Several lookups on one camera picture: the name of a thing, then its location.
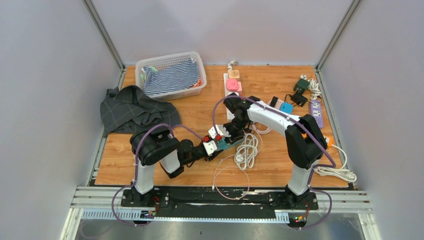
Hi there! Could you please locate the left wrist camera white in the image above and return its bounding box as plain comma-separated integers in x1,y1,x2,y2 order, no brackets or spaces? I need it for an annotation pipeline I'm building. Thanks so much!
202,140,219,156

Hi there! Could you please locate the blue plug adapter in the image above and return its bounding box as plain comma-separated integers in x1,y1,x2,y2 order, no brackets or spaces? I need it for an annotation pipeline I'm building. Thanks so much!
279,102,294,114

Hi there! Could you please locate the pink USB charging cable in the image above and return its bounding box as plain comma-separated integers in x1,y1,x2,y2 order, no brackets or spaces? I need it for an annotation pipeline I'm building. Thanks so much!
211,132,264,201

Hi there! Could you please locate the beige round-pattern plug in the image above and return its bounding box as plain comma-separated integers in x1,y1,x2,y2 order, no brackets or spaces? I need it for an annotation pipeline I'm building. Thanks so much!
227,70,240,79

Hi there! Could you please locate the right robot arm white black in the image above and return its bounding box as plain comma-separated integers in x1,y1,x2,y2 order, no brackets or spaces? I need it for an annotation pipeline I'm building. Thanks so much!
222,93,328,209

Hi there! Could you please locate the blue white striped cloth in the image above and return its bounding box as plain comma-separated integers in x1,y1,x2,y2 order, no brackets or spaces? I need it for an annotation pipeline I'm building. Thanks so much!
140,58,201,96

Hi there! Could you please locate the long white power strip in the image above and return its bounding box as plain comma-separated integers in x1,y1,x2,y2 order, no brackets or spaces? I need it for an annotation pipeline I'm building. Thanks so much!
223,72,244,122

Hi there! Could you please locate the orange power strip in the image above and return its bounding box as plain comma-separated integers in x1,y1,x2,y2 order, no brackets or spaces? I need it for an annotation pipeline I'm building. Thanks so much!
324,135,334,148

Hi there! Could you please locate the black power adapter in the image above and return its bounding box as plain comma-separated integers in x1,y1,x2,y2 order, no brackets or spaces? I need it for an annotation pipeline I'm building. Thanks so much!
290,92,308,107

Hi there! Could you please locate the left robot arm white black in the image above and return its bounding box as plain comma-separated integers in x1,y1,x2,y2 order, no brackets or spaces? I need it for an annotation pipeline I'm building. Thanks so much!
129,125,222,207

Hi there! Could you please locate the pink white coiled cable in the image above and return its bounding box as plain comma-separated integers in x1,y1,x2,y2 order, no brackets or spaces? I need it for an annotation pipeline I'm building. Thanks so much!
250,122,273,135

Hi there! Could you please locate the white plastic basket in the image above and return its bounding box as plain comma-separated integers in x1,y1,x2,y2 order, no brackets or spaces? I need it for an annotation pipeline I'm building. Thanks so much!
135,51,207,101

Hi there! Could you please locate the purple power strip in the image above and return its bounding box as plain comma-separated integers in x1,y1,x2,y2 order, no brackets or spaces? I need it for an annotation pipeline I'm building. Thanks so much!
309,100,324,129

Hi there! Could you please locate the dark grey plaid cloth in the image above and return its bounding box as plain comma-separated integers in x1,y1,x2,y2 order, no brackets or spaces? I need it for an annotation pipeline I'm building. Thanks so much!
100,85,182,137

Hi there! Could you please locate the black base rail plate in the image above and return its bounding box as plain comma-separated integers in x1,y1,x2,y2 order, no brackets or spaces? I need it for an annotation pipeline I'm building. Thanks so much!
111,186,319,221

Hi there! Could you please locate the orange strip white cable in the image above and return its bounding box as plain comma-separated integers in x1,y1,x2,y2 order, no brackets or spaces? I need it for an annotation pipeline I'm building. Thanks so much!
312,144,358,184

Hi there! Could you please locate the teal power strip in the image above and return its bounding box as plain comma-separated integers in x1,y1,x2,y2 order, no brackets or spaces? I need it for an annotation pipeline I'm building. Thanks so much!
217,137,243,151

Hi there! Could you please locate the small black charger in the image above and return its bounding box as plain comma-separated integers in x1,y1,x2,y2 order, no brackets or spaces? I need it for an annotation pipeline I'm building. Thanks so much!
269,96,279,108

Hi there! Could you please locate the purple strip white cable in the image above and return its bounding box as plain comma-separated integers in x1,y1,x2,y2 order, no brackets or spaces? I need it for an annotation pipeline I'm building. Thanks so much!
300,74,323,102

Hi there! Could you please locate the pink plug adapter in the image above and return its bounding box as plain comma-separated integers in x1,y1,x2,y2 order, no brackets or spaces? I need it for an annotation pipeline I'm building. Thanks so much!
225,78,242,93

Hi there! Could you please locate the dark green plug adapter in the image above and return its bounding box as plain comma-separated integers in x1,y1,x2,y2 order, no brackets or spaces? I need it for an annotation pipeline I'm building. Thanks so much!
293,78,310,95

